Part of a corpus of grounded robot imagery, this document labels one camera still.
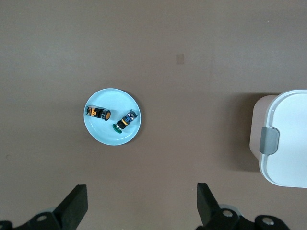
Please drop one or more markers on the light blue round plate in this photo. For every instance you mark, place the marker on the light blue round plate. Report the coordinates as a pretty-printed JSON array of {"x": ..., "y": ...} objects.
[{"x": 112, "y": 136}]

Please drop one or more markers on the white lidded lunch box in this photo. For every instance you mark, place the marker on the white lidded lunch box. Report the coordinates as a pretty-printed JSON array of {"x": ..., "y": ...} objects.
[{"x": 292, "y": 143}]

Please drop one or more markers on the green push-button switch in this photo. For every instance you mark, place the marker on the green push-button switch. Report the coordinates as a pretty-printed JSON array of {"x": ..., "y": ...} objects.
[{"x": 126, "y": 119}]

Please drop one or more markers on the orange push-button switch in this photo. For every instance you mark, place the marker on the orange push-button switch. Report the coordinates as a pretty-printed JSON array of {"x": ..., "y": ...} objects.
[{"x": 96, "y": 112}]

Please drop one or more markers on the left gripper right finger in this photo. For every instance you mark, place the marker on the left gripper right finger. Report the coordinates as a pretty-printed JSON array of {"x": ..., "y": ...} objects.
[{"x": 206, "y": 206}]

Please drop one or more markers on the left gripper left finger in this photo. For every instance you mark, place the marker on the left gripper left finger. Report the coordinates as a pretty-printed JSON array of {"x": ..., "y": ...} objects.
[{"x": 72, "y": 210}]

